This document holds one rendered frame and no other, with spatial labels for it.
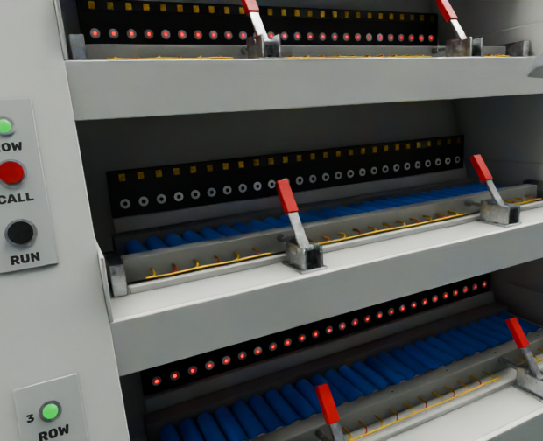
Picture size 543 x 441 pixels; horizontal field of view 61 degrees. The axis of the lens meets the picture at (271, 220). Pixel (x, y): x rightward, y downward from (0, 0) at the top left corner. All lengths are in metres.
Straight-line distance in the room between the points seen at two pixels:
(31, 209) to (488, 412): 0.50
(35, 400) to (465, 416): 0.43
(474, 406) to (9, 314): 0.48
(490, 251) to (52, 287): 0.44
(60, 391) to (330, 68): 0.36
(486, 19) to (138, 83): 0.58
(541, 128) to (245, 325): 0.52
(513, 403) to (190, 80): 0.49
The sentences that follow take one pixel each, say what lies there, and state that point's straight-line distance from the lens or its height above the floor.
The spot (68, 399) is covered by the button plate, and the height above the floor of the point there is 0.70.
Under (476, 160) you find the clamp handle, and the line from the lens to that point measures 0.61.
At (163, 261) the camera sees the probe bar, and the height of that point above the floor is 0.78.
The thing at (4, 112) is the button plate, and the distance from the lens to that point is 0.38.
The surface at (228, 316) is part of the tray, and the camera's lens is 0.39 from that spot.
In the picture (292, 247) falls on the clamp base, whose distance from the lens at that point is 0.43.
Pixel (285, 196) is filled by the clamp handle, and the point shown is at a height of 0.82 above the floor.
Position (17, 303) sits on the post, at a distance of 0.36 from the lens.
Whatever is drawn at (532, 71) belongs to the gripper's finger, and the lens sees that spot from 0.38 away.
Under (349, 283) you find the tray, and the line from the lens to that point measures 0.44.
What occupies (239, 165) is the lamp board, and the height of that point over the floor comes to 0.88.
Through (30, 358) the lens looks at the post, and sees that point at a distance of 0.37.
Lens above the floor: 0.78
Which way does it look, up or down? 3 degrees up
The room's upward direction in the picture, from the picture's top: 11 degrees counter-clockwise
